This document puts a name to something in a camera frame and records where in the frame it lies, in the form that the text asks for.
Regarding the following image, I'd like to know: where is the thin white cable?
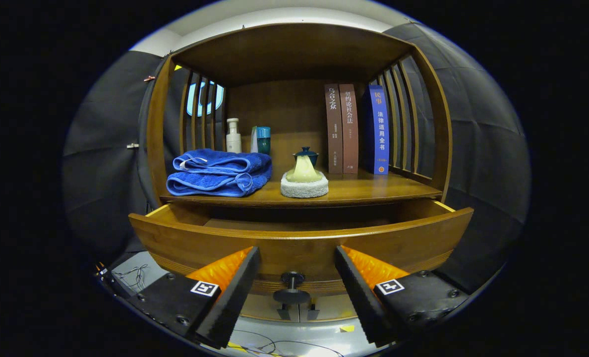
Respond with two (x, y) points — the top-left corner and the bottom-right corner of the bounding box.
(112, 264), (149, 292)

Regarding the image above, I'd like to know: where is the reddish brown book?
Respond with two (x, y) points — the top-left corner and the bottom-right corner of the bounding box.
(339, 83), (359, 175)

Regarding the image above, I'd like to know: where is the wooden drawer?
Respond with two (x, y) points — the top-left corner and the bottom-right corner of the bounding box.
(128, 198), (474, 305)

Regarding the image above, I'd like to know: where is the blue book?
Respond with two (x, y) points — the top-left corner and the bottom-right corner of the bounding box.
(363, 84), (390, 175)

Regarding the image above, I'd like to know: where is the blue lidded tea cup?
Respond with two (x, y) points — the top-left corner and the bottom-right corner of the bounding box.
(294, 146), (319, 167)

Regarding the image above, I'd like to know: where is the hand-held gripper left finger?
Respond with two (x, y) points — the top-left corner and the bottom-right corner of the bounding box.
(126, 246), (261, 349)

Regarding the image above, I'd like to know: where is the folded blue towel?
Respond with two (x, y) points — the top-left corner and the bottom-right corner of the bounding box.
(166, 148), (273, 198)

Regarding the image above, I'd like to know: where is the wooden cabinet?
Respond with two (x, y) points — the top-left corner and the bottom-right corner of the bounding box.
(146, 22), (453, 323)

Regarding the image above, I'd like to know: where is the wooden cabinet door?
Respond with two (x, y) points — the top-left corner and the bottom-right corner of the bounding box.
(239, 295), (300, 323)
(298, 295), (347, 322)

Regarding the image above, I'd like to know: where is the thin dark floor cable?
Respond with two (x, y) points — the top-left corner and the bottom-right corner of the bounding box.
(233, 329), (346, 357)

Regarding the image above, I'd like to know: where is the wooden countertop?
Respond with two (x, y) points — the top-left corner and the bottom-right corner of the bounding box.
(160, 169), (443, 208)

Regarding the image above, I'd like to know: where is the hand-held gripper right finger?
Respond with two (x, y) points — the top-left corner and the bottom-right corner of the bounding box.
(334, 245), (470, 348)

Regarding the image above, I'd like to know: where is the white pump bottle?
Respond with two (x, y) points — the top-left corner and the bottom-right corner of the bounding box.
(226, 118), (242, 154)

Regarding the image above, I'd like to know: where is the blue capped clear bottle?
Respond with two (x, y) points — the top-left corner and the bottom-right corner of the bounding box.
(256, 126), (271, 155)

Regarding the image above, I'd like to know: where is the dark brown book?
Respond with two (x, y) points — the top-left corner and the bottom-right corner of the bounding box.
(324, 83), (344, 175)

